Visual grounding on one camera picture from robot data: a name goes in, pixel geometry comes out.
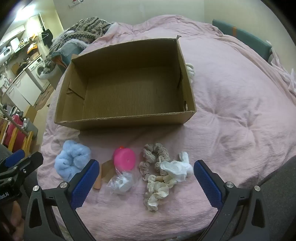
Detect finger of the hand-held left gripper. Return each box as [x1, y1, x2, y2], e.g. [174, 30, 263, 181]
[9, 152, 44, 183]
[0, 149, 25, 168]

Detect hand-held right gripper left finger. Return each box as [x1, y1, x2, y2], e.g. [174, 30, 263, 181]
[24, 159, 100, 241]

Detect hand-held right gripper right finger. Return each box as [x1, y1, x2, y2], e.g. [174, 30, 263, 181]
[193, 159, 271, 241]

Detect beige cloth piece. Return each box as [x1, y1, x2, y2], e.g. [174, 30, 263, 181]
[94, 161, 116, 190]

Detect blue fluffy scrunchie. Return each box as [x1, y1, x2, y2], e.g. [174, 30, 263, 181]
[54, 140, 92, 182]

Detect clear bag with white scrunchie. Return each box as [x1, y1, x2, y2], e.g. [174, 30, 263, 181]
[102, 170, 139, 196]

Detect white cloth sock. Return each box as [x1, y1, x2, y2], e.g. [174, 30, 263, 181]
[160, 152, 193, 182]

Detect pink round container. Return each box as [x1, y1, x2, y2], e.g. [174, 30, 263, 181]
[113, 146, 136, 172]

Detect cream ruffled scrunchie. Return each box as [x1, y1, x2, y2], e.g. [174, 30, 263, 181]
[143, 174, 177, 212]

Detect beige lace scrunchie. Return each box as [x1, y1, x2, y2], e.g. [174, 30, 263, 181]
[138, 143, 171, 181]

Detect brown cardboard box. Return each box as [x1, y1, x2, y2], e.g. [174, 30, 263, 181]
[54, 35, 197, 131]

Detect person's left hand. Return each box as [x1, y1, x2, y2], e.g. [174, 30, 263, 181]
[7, 200, 25, 241]

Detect yellow wooden rack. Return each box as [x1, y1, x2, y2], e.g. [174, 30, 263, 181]
[0, 120, 33, 151]

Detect red suitcase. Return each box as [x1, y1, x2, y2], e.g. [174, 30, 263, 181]
[5, 113, 27, 146]

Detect grey bin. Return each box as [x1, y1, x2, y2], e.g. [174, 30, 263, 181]
[23, 118, 38, 139]

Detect small cardboard box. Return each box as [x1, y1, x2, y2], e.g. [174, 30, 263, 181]
[24, 105, 37, 123]

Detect patterned floor rug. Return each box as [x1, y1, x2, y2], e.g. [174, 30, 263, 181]
[35, 86, 55, 109]

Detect white kitchen cabinets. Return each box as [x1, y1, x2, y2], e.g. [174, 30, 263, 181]
[6, 70, 37, 107]

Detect pink duvet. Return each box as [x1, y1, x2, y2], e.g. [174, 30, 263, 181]
[37, 15, 296, 241]

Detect white washing machine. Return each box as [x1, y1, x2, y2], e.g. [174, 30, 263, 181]
[25, 57, 50, 92]

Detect white crumpled cloth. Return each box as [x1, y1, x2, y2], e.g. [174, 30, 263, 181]
[186, 62, 196, 84]

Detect blue fur-trimmed jacket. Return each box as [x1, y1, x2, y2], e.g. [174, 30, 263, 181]
[52, 38, 90, 67]

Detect black hanging garment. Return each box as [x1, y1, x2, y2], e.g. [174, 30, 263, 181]
[42, 29, 53, 47]

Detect white bedsheet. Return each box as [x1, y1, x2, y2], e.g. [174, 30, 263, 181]
[269, 45, 296, 98]

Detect patterned knitted blanket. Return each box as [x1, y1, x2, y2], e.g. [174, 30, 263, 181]
[44, 17, 114, 77]

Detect teal headboard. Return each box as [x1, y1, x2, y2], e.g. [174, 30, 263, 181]
[212, 19, 272, 62]

